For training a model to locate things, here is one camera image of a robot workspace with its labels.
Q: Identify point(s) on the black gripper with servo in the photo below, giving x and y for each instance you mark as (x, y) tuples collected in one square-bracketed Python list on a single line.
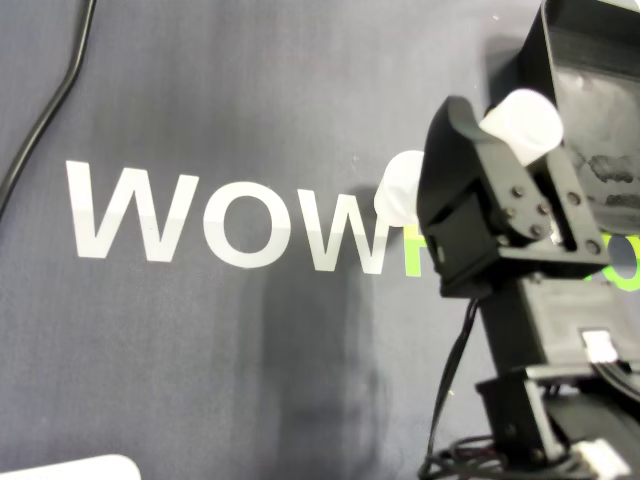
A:
[(465, 255)]

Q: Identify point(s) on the white plastic cylinder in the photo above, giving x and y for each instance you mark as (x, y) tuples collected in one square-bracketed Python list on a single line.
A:
[(525, 125)]

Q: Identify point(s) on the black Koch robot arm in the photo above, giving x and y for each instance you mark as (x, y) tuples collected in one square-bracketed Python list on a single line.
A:
[(550, 320)]

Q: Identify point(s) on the black plastic tray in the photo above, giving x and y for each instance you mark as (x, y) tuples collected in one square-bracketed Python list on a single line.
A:
[(600, 60)]

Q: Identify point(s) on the dark mat with WOWROBO print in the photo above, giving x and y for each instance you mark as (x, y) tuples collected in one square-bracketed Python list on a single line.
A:
[(200, 350)]

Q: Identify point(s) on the white desk lamp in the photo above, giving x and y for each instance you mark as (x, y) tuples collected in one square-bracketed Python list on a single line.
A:
[(75, 470)]

